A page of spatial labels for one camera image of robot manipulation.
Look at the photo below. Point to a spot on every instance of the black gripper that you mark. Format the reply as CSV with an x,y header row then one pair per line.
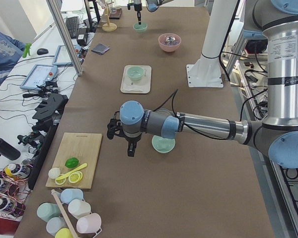
x,y
138,6
131,139

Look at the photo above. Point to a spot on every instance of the green bowl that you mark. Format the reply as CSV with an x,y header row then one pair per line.
x,y
135,73
140,28
163,145

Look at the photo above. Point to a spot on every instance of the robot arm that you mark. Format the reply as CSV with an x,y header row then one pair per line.
x,y
276,136
152,6

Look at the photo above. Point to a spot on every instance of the wooden mug tree stand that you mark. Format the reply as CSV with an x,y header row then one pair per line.
x,y
109,26

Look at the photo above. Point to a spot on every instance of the pink bowl with ice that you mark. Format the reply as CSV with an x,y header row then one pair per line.
x,y
166,48

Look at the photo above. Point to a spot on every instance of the yellow plastic knife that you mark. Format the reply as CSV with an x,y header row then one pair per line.
x,y
72,171

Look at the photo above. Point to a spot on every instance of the grey folded cloth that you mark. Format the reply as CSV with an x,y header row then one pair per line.
x,y
100,49

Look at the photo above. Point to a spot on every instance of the green bowl on tray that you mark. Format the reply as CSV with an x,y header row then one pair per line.
x,y
135,73

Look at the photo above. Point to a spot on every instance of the green lime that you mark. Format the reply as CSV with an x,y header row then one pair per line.
x,y
72,162

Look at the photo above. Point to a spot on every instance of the lemon slice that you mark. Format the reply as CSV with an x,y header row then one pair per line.
x,y
60,181
75,177

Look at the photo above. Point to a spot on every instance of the cream rabbit serving tray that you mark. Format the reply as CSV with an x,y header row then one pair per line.
x,y
142,86

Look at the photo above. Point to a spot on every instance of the black keyboard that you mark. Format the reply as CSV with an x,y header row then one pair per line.
x,y
72,26

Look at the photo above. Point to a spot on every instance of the blue cup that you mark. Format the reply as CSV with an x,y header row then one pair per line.
x,y
69,194

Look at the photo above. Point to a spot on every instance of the white cup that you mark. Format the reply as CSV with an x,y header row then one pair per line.
x,y
79,208

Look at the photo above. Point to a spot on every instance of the white garlic bulb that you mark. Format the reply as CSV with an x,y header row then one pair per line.
x,y
53,173

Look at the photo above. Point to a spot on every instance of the pink cup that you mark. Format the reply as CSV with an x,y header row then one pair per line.
x,y
89,224

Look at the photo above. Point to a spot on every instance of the black gripper stand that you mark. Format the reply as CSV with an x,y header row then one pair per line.
x,y
46,109

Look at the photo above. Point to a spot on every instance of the wooden rack rod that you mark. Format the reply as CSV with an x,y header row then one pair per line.
x,y
64,214

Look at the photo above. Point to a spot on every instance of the black computer mouse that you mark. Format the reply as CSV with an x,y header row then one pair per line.
x,y
42,51

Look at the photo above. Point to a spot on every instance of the green cup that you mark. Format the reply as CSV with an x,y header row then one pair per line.
x,y
46,211

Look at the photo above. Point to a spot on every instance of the grey cup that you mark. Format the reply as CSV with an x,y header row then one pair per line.
x,y
55,224

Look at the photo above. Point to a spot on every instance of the yellow cup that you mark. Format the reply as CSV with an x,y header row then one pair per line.
x,y
63,233

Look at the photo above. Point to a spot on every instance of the blue teach pendant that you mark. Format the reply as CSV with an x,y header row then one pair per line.
x,y
39,74

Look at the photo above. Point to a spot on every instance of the black water bottle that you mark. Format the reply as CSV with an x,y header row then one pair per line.
x,y
8,150

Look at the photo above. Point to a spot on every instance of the person in blue shirt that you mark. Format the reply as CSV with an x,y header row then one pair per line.
x,y
11,50

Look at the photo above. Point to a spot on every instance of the aluminium frame post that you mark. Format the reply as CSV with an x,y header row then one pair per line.
x,y
58,19

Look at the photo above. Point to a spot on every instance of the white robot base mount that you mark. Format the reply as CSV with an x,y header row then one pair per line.
x,y
206,71

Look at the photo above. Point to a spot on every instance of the green spray handle tool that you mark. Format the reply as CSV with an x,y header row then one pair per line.
x,y
26,51

